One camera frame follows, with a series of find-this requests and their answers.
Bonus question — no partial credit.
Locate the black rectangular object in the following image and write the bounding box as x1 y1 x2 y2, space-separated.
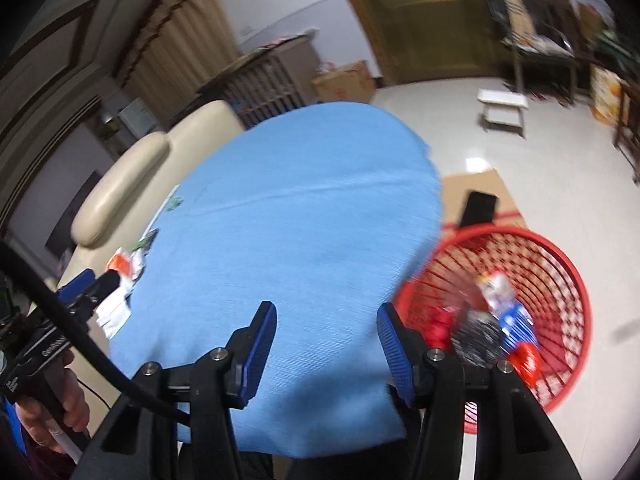
459 190 500 228

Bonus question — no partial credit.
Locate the orange red wrapper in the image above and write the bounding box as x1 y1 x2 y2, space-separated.
507 342 543 386

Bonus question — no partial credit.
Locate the cluttered side table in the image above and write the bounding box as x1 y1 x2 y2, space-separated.
487 0 593 106

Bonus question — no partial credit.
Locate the thin black wire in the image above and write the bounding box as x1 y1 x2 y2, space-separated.
75 380 113 411

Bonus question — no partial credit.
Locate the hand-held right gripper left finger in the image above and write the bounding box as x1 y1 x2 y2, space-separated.
75 301 278 480

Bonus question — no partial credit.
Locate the white stool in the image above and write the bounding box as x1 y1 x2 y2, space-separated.
475 87 531 140

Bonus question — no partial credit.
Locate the flat cardboard sheet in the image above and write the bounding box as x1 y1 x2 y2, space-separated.
440 170 528 233

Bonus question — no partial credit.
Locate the beige curtain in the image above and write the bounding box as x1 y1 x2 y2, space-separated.
112 0 241 126

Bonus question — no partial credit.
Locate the blue white snack packet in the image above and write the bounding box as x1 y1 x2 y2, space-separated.
497 302 538 351

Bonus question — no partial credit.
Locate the small white appliance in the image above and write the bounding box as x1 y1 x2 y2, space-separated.
117 99 156 137

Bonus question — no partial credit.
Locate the white red snack packet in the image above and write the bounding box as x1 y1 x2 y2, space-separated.
475 270 517 313

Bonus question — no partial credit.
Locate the black bag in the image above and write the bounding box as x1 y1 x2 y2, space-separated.
450 310 506 366

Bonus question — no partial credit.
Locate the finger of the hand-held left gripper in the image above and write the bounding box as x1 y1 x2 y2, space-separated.
90 271 122 301
56 268 97 303

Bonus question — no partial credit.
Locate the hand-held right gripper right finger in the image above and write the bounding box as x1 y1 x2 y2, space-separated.
376 302 583 480

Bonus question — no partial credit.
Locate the beige leather sofa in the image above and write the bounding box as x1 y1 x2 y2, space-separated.
52 100 247 421

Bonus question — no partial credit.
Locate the yellow printed carton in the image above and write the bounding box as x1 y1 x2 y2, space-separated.
590 62 626 126

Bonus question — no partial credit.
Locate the yellow wooden door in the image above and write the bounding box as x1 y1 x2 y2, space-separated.
327 0 568 88

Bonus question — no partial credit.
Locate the thick black cable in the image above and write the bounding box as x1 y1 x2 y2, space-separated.
0 240 193 426

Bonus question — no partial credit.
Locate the wooden chair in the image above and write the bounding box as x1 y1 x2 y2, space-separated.
612 77 640 186

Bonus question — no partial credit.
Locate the brown panelled door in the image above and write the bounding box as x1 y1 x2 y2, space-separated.
0 0 141 231

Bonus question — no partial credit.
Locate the wooden slatted cabinet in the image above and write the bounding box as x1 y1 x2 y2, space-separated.
197 32 323 128

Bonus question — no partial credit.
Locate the white orange packet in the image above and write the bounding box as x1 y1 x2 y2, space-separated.
95 247 148 338

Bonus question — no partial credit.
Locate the black screen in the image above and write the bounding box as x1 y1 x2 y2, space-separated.
44 170 103 266

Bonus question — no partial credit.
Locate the red plastic basket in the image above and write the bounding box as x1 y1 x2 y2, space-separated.
392 227 591 436

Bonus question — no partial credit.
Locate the person's left hand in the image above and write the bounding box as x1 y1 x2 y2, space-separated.
15 350 91 453

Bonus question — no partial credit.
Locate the cardboard box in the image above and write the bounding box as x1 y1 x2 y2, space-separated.
311 59 377 105

